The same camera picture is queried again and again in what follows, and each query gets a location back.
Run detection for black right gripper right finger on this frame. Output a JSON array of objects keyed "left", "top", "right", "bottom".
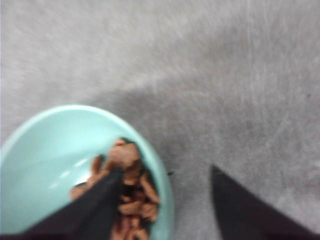
[{"left": 210, "top": 165, "right": 320, "bottom": 240}]

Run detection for teal ceramic bowl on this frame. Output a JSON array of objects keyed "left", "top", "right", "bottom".
[{"left": 0, "top": 104, "right": 175, "bottom": 240}]

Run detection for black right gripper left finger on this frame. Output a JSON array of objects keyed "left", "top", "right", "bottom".
[{"left": 14, "top": 167, "right": 123, "bottom": 240}]

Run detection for brown beef cubes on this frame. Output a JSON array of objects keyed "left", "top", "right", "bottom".
[{"left": 69, "top": 138, "right": 160, "bottom": 240}]

